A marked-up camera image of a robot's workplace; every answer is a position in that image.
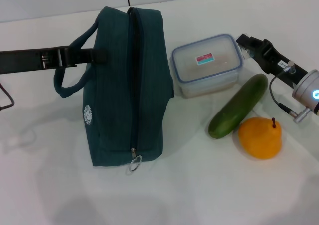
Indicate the teal insulated lunch bag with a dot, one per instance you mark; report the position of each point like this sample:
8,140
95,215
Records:
117,85

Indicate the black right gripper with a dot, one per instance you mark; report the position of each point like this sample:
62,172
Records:
276,63

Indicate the green cucumber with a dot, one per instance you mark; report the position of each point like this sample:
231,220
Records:
236,108

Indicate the clear blue-rimmed plastic container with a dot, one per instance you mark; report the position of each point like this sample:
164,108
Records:
204,68

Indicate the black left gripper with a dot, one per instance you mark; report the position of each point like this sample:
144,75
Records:
22,60

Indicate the orange pear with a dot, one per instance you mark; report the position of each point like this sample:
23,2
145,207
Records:
259,140

